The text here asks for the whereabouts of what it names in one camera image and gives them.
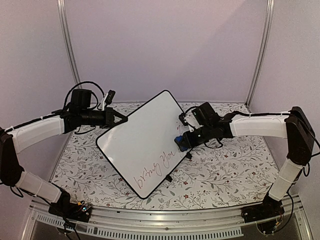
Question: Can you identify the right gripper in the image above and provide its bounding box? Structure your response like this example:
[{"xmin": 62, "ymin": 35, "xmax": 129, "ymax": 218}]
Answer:
[{"xmin": 180, "ymin": 123, "xmax": 214, "ymax": 149}]

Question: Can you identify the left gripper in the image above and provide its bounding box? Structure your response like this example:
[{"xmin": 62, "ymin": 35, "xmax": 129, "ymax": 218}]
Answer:
[{"xmin": 80, "ymin": 107, "xmax": 128, "ymax": 129}]

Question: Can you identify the blue whiteboard eraser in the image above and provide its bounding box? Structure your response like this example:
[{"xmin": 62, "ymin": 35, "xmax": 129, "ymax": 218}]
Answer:
[{"xmin": 174, "ymin": 135, "xmax": 189, "ymax": 152}]

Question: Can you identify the white whiteboard black frame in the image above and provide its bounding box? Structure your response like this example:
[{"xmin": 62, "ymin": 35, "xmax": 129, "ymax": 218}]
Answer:
[{"xmin": 96, "ymin": 90, "xmax": 188, "ymax": 199}]

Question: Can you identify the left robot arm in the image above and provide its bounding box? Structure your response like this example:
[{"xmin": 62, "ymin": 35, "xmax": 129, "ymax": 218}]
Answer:
[{"xmin": 0, "ymin": 84, "xmax": 128, "ymax": 217}]

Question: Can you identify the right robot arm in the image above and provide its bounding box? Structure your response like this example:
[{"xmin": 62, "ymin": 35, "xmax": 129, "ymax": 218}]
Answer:
[{"xmin": 174, "ymin": 102, "xmax": 320, "ymax": 218}]

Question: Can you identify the floral patterned table mat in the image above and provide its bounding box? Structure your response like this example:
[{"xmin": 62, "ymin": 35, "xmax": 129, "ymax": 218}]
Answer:
[{"xmin": 48, "ymin": 101, "xmax": 288, "ymax": 211}]

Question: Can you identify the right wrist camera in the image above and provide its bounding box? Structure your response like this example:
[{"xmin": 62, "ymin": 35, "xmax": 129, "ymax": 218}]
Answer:
[{"xmin": 178, "ymin": 113, "xmax": 200, "ymax": 132}]

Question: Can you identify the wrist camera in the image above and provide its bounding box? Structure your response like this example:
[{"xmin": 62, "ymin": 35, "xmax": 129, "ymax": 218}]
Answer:
[
  {"xmin": 178, "ymin": 113, "xmax": 200, "ymax": 132},
  {"xmin": 100, "ymin": 89, "xmax": 116, "ymax": 111}
]

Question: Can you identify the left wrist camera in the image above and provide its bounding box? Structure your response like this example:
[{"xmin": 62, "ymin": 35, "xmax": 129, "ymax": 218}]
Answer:
[{"xmin": 100, "ymin": 89, "xmax": 116, "ymax": 111}]

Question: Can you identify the front aluminium rail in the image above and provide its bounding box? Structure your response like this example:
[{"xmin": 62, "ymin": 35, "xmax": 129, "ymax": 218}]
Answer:
[{"xmin": 22, "ymin": 194, "xmax": 315, "ymax": 240}]

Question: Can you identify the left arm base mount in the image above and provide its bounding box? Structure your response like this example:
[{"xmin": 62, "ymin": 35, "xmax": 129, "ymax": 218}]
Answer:
[{"xmin": 48, "ymin": 197, "xmax": 93, "ymax": 223}]

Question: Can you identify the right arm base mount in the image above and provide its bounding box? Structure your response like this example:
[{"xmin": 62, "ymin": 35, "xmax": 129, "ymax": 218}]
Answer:
[{"xmin": 241, "ymin": 199, "xmax": 285, "ymax": 235}]

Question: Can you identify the left aluminium corner post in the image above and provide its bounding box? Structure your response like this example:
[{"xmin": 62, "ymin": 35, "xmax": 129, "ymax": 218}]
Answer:
[{"xmin": 56, "ymin": 0, "xmax": 81, "ymax": 84}]

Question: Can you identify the aluminium corner post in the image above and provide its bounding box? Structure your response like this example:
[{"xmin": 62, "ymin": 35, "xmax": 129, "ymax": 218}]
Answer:
[
  {"xmin": 56, "ymin": 0, "xmax": 81, "ymax": 84},
  {"xmin": 245, "ymin": 0, "xmax": 275, "ymax": 108}
]

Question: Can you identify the right aluminium corner post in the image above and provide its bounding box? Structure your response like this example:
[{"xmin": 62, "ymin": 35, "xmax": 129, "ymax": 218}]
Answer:
[{"xmin": 245, "ymin": 0, "xmax": 275, "ymax": 108}]

